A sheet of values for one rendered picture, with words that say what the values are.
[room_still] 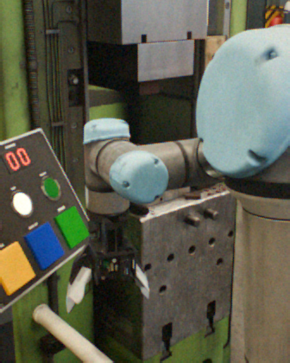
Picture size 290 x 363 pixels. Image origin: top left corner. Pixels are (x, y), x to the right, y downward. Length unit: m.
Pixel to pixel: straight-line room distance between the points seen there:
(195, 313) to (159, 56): 0.80
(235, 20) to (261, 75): 1.47
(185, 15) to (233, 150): 1.10
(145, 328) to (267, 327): 1.13
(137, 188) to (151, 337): 0.93
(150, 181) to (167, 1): 0.77
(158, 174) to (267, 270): 0.34
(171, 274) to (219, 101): 1.18
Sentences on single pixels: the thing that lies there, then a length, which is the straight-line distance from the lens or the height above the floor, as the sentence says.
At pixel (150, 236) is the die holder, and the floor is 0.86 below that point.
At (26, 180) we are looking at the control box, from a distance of 1.14.
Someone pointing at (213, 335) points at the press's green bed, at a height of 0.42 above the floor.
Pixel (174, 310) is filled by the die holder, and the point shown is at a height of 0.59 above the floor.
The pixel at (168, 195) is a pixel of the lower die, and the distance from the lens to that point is 1.58.
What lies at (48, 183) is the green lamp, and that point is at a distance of 1.18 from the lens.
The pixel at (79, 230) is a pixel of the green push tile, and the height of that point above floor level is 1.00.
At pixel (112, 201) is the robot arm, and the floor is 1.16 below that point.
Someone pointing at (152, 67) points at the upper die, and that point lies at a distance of 1.44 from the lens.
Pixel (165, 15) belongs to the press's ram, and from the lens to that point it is 1.46.
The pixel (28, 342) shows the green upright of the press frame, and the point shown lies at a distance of 1.66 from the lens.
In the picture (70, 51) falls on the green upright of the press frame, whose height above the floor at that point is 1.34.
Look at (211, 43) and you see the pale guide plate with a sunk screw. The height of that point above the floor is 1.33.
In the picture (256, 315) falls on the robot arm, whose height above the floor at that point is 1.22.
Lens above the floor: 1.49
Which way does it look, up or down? 18 degrees down
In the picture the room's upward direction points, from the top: straight up
